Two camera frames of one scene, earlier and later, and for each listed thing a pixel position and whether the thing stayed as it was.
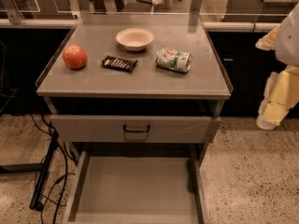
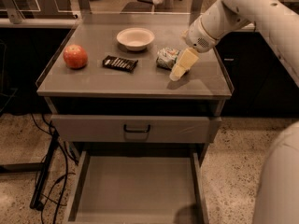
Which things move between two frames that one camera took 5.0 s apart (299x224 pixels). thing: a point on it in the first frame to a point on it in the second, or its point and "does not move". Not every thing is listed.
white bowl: [135, 39] does not move
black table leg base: [41, 168] does not move
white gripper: [289, 42] to [200, 35]
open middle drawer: [138, 187] does not move
